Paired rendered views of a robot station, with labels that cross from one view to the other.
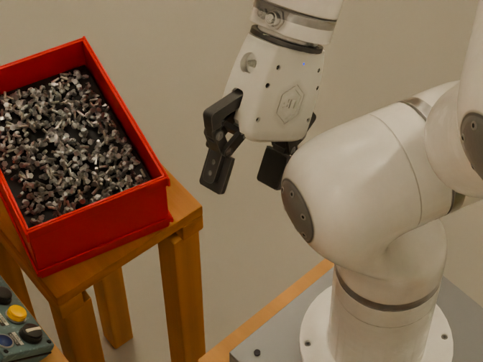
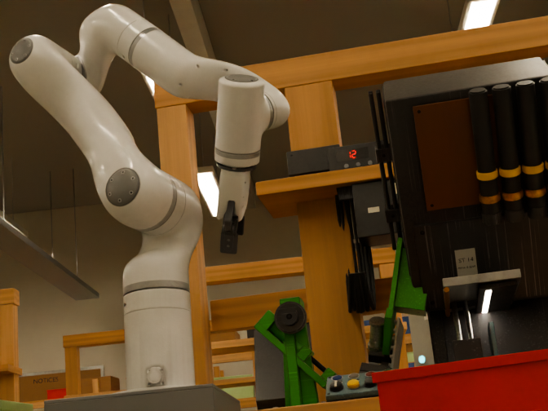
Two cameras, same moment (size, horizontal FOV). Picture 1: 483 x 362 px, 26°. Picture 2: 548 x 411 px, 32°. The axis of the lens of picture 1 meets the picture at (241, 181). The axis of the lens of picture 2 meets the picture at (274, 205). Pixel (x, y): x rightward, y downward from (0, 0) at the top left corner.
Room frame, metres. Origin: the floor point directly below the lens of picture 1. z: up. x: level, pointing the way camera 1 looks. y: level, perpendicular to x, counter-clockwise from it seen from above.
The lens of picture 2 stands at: (2.05, -1.15, 0.74)
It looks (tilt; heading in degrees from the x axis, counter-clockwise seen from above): 16 degrees up; 138
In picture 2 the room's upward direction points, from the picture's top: 6 degrees counter-clockwise
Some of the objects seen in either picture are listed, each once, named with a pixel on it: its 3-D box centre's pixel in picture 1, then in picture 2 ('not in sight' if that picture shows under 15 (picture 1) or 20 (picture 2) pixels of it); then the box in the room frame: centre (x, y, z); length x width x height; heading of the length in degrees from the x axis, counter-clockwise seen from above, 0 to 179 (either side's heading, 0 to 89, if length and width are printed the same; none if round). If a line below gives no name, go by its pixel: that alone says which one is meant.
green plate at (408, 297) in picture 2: not in sight; (408, 284); (0.60, 0.57, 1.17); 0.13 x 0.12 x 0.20; 39
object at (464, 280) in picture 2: not in sight; (479, 296); (0.75, 0.64, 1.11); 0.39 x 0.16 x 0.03; 129
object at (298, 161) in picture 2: not in sight; (315, 163); (0.26, 0.66, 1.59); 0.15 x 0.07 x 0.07; 39
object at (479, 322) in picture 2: not in sight; (492, 329); (0.62, 0.84, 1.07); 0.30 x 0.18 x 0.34; 39
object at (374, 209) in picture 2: not in sight; (387, 211); (0.41, 0.76, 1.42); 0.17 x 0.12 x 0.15; 39
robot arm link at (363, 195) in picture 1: (371, 212); (162, 236); (0.62, -0.13, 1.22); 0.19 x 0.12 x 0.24; 116
